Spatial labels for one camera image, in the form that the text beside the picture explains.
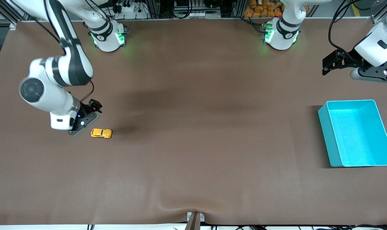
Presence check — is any turquoise plastic bin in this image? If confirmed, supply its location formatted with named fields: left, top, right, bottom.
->
left=318, top=100, right=387, bottom=167

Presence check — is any yellow beetle toy car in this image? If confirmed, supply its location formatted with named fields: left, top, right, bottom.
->
left=91, top=128, right=112, bottom=139

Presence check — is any white power strip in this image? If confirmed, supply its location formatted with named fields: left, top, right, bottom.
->
left=115, top=3, right=149, bottom=19

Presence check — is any brown clamp bar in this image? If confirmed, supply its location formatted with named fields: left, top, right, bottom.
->
left=184, top=212, right=201, bottom=230

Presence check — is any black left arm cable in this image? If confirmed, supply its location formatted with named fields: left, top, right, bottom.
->
left=328, top=0, right=382, bottom=59

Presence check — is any brown table mat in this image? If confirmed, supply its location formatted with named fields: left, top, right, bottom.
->
left=0, top=19, right=387, bottom=226

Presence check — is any pile of orange packs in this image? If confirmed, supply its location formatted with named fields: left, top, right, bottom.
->
left=244, top=0, right=310, bottom=18

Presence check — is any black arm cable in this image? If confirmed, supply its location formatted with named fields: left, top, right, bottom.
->
left=328, top=0, right=382, bottom=59
left=30, top=0, right=95, bottom=103

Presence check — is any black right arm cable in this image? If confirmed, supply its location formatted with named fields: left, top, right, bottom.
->
left=30, top=0, right=95, bottom=103

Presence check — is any metal clamp bracket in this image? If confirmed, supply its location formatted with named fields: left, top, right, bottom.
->
left=187, top=212, right=205, bottom=223

